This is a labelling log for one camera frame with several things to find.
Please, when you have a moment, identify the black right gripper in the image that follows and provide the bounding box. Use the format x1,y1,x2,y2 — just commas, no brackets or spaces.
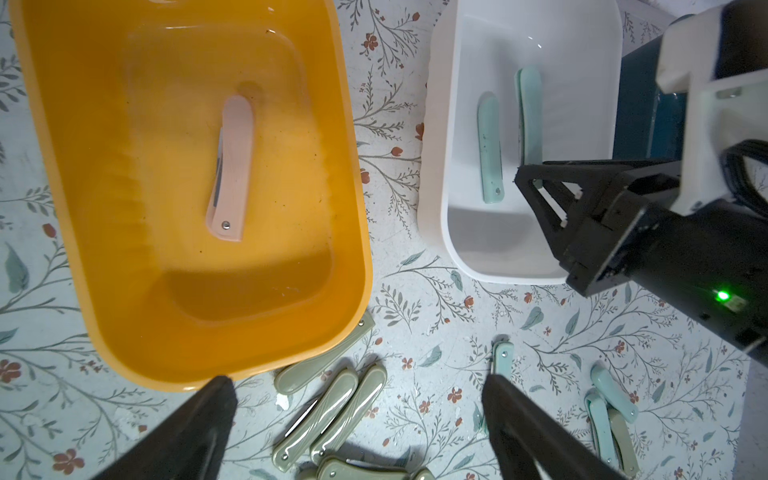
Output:
515,1,767,363

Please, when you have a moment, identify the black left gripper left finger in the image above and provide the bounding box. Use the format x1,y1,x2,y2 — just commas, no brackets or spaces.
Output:
96,376,238,479

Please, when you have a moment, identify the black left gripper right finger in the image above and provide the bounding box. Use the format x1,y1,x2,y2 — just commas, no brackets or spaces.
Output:
482,374,622,479

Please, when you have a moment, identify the mint green folding knife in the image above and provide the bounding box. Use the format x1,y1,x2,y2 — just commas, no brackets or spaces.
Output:
477,92,505,204
584,389,620,469
516,66,543,165
590,362,639,423
490,337,515,381

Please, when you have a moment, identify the pink folding knife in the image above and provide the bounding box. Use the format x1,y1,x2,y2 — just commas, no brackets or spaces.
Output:
206,95,254,242

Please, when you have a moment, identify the teal plastic storage box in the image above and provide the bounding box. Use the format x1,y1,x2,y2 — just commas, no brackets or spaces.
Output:
613,37,687,161

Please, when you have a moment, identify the white plastic storage box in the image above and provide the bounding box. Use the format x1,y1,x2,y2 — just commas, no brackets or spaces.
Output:
417,0,624,286

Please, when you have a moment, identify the yellow plastic storage box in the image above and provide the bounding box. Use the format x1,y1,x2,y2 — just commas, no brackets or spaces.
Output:
9,1,372,391

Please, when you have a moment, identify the olive green folding knife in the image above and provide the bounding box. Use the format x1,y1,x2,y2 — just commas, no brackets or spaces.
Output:
272,369,359,472
316,458,411,480
274,311,375,396
310,364,388,465
607,407,640,479

